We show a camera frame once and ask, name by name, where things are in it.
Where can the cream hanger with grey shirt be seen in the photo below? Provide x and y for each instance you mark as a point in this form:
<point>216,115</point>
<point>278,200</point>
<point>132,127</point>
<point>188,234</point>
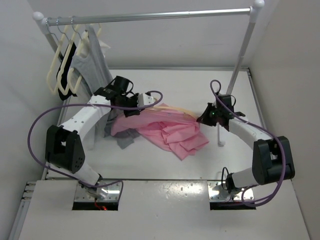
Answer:
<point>73,81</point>

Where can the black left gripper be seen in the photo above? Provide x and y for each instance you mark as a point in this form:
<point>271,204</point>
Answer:
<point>130,112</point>

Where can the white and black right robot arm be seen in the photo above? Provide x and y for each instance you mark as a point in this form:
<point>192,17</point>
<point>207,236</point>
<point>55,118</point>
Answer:
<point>271,155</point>

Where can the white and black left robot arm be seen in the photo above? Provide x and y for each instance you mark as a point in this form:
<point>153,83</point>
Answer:
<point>64,143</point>

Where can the beige plastic hanger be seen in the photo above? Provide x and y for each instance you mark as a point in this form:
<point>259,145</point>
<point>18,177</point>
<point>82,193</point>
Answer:
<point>164,106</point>

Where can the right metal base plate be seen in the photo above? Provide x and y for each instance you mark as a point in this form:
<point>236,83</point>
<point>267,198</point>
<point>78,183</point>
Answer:
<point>217,193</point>

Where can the pink t shirt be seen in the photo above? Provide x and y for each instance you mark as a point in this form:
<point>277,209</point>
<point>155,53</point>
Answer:
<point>169,130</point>

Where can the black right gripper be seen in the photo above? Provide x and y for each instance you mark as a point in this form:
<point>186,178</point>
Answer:
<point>205,119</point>

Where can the metal base plate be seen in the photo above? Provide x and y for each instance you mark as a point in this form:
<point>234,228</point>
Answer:
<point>217,193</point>
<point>110,193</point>

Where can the white clothes rack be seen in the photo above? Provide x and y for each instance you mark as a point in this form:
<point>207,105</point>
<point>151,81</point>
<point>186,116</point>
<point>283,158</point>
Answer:
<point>44,24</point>

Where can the cream hanger with black garment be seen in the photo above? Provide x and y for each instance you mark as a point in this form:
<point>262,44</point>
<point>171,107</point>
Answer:
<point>62,86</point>

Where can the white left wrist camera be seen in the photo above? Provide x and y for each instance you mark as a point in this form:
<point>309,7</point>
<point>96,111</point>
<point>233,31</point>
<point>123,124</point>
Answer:
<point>144,99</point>

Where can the cream hanger far left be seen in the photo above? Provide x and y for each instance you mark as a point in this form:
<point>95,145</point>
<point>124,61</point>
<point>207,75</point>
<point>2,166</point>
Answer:
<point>52,85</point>

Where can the grey shirt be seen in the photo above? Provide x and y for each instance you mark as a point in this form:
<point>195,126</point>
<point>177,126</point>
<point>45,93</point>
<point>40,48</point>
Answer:
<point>95,74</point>

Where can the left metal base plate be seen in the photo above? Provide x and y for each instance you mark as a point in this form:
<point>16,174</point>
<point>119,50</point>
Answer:
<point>110,193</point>

